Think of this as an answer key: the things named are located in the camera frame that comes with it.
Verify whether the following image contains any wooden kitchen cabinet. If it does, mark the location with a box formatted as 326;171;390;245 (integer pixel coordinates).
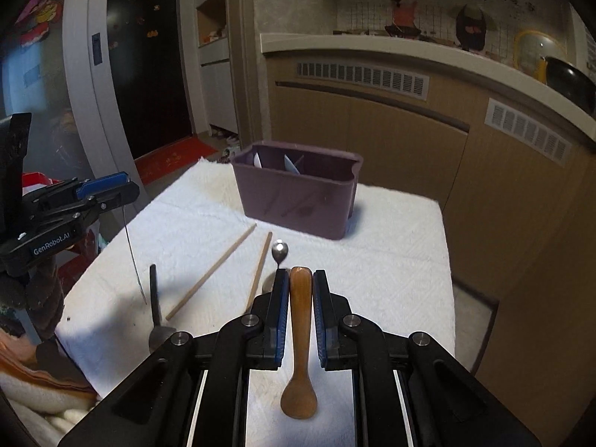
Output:
263;53;596;429

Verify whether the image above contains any brown wooden spoon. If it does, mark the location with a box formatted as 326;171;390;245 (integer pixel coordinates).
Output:
279;266;318;421

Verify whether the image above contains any white textured towel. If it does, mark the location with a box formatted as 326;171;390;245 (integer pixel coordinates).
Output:
55;156;457;447

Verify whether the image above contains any person's left hand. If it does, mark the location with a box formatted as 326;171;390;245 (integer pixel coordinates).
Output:
0;261;67;343

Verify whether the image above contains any long grey vent grille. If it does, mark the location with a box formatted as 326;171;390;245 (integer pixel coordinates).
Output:
297;61;429;102

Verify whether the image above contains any small metal spoon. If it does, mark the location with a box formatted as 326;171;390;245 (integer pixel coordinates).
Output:
271;241;290;273

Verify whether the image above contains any white kitchen countertop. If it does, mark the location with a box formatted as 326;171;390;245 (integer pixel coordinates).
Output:
260;32;596;143

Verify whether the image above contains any cartoon wall sticker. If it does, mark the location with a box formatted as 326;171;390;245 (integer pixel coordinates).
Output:
333;0;550;61

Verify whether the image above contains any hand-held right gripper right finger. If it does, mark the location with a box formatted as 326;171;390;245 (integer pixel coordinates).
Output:
313;269;541;447

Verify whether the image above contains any cream fleece garment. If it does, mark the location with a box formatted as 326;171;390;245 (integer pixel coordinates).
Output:
0;379;101;447

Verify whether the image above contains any red window decoration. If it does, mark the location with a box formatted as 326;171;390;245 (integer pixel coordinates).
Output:
14;0;63;47

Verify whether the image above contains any black entrance door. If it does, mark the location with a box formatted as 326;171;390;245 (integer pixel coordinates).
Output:
106;0;194;159

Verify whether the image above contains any purple plastic utensil box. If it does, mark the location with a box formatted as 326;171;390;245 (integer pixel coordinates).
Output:
231;140;365;241

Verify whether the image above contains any white sliding door frame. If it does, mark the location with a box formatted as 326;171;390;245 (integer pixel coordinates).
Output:
63;0;140;187

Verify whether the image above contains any short grey vent grille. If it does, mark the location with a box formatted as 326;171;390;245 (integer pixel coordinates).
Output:
484;99;573;167

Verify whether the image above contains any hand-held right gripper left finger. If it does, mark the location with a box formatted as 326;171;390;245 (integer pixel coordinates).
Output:
58;269;290;447

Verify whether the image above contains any yellow-rimmed food cover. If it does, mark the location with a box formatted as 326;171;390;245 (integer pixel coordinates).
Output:
513;30;555;85

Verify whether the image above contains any red doormat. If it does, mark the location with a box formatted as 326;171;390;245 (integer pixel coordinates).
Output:
134;137;219;186

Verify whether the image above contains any clutter in cabinet niche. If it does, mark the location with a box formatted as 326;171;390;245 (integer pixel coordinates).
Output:
200;25;229;48

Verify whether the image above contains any white storage cabinet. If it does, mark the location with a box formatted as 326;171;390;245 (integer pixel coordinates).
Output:
193;0;240;132

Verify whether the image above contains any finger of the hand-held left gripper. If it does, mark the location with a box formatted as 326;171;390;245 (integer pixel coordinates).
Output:
25;172;130;206
25;181;140;239

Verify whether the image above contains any person's left forearm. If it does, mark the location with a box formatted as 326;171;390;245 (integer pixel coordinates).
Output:
0;328;96;396

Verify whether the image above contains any large black pot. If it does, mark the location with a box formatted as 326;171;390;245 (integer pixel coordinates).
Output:
544;56;596;117

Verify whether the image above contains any wooden chopstick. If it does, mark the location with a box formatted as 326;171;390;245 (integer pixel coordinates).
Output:
166;222;258;321
245;231;273;313

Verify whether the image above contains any black-handled shovel spoon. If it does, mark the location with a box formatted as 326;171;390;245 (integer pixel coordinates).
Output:
148;264;178;354

